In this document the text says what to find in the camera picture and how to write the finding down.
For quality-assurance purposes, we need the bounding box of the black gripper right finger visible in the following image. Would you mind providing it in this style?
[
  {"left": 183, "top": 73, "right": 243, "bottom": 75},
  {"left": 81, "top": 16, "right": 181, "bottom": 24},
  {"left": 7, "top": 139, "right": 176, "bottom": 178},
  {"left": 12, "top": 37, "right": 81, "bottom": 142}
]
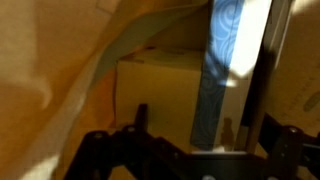
[{"left": 258, "top": 113, "right": 320, "bottom": 180}]

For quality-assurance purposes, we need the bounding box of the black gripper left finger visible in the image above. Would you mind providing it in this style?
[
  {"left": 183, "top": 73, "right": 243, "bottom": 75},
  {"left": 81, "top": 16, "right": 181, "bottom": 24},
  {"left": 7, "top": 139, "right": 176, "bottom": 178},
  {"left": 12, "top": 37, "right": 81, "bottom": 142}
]
[{"left": 63, "top": 103, "right": 149, "bottom": 180}]

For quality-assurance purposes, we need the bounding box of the white canvas tote bag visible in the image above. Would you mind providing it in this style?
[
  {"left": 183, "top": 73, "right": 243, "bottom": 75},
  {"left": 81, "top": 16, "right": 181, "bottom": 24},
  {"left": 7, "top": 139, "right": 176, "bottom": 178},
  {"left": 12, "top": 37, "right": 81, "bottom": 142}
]
[{"left": 0, "top": 0, "right": 320, "bottom": 180}]

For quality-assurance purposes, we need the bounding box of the tan cardboard box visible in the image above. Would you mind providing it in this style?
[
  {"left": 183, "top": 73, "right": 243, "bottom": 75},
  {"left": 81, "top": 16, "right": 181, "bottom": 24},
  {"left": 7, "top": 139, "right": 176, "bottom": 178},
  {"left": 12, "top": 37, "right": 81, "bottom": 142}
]
[{"left": 115, "top": 47, "right": 203, "bottom": 152}]

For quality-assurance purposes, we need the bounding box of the blue white cocoa box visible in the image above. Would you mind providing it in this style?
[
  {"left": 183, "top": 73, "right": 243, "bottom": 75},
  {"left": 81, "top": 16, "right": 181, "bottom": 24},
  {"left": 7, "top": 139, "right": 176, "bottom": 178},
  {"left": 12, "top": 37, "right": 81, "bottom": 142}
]
[{"left": 190, "top": 0, "right": 294, "bottom": 152}]

